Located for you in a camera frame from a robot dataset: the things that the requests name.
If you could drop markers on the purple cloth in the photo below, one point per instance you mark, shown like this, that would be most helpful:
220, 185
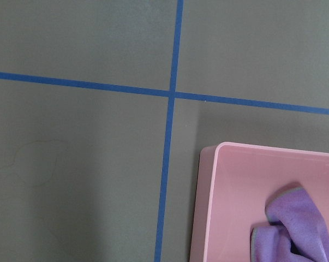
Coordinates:
296, 230

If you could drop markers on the pink plastic tray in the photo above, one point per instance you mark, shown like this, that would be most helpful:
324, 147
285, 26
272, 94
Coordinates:
235, 182

